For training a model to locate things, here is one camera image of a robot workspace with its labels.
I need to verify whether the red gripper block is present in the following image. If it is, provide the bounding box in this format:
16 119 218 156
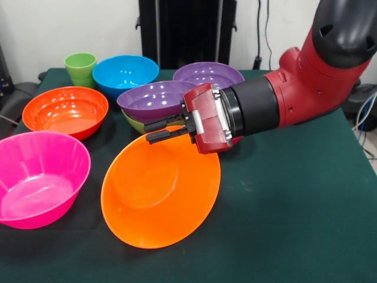
143 83 244 155

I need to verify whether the purple plastic bowl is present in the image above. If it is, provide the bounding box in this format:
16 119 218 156
116 80 200 124
172 61 246 91

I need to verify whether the large orange plastic bowl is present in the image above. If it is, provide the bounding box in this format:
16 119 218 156
100 125 221 249

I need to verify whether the green plastic bowl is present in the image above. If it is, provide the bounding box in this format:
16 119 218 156
121 108 185 136

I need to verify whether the blue plastic bowl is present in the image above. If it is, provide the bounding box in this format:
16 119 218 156
92 54 160 101

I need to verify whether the large red-orange plastic bowl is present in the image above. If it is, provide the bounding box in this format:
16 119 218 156
22 85 110 140

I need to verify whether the green plastic cup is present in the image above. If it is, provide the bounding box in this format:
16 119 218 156
64 52 98 89

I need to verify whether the large pink plastic bowl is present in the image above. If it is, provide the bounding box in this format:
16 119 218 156
0 131 91 230

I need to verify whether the black chair base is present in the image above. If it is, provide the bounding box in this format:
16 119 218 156
343 75 377 130
0 44 48 130

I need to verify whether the dark green tablecloth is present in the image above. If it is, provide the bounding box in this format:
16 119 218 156
0 68 377 283

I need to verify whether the black wall cable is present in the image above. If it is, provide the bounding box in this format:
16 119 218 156
252 0 273 71

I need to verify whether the bundle of floor cables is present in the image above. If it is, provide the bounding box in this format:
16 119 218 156
352 93 377 162

